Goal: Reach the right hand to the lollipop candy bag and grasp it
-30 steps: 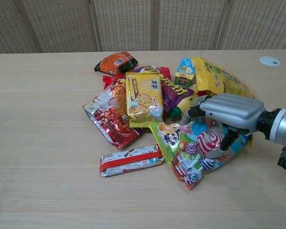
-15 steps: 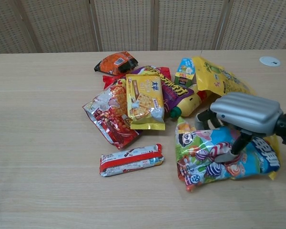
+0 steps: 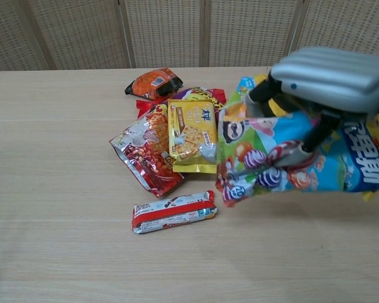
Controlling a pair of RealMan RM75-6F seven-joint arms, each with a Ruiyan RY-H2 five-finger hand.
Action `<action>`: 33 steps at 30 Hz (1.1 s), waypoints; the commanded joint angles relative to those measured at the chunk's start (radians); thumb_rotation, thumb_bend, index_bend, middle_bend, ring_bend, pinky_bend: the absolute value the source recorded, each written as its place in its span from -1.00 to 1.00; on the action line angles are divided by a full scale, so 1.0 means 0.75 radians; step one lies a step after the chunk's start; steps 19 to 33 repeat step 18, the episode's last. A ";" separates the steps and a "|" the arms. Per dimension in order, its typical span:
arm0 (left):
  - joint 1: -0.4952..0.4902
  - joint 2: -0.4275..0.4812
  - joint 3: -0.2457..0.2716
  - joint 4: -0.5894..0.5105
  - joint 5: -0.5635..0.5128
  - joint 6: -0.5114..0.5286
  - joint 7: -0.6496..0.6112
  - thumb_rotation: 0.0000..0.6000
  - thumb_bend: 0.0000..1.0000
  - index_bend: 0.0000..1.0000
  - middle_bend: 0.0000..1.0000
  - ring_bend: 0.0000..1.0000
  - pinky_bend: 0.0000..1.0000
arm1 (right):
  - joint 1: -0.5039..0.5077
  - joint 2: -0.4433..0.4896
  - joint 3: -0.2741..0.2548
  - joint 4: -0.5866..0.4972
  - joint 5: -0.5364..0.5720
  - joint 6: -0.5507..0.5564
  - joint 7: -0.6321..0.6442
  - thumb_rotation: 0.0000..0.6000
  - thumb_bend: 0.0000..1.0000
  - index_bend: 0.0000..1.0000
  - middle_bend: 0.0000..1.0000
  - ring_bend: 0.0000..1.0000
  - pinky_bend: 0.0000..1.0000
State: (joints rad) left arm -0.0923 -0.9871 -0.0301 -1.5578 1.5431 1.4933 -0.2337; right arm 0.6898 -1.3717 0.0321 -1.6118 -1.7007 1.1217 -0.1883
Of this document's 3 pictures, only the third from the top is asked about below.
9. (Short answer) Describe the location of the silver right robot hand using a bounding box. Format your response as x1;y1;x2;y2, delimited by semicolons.
244;47;379;168

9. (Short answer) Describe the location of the colourful lollipop bag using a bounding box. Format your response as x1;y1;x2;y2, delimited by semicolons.
215;107;379;208

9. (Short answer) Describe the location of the woven folding screen panel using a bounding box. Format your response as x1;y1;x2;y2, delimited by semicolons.
284;0;379;62
20;0;135;69
118;0;209;69
0;0;56;73
203;0;304;68

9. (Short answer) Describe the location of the large yellow snack bag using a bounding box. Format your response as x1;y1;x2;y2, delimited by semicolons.
254;73;379;149

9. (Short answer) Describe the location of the small green juice carton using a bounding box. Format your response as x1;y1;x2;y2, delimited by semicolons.
236;75;257;97

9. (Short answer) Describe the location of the yellow cracker packet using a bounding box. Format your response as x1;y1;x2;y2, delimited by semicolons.
167;98;219;174

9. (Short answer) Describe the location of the orange black snack packet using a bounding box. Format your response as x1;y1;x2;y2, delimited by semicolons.
124;68;184;101

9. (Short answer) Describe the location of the red snack wrapper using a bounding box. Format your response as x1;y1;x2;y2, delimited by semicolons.
135;88;227;118

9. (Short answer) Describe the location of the red spicy snack bag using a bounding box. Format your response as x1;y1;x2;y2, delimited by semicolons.
109;104;184;199

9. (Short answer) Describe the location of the red white biscuit roll packet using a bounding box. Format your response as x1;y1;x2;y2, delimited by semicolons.
131;189;219;234

